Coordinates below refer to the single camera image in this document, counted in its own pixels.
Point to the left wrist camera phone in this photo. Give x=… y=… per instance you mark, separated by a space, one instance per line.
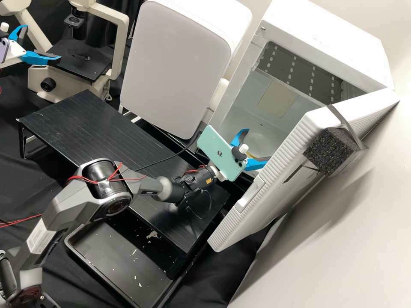
x=3 y=48

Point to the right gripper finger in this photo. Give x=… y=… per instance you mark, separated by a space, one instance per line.
x=237 y=136
x=255 y=164

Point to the cream microscope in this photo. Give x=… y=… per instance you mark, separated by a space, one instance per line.
x=118 y=48

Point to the incubator door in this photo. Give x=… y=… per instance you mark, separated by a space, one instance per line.
x=289 y=192

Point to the right wrist camera phone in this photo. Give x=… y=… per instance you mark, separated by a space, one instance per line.
x=218 y=150

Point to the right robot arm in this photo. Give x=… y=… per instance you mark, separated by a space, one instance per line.
x=96 y=179

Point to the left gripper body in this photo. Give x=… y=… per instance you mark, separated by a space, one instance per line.
x=16 y=53

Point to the white box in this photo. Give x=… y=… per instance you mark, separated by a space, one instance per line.
x=173 y=64

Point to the wrist camera phone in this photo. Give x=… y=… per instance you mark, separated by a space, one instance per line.
x=3 y=48
x=218 y=150

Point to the petri dish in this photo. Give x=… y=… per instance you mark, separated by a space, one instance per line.
x=253 y=156

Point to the white incubator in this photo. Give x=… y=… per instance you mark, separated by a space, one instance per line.
x=321 y=32

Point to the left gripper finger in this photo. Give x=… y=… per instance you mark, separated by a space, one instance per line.
x=14 y=33
x=38 y=57

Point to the black tray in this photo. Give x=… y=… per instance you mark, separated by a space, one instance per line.
x=112 y=266

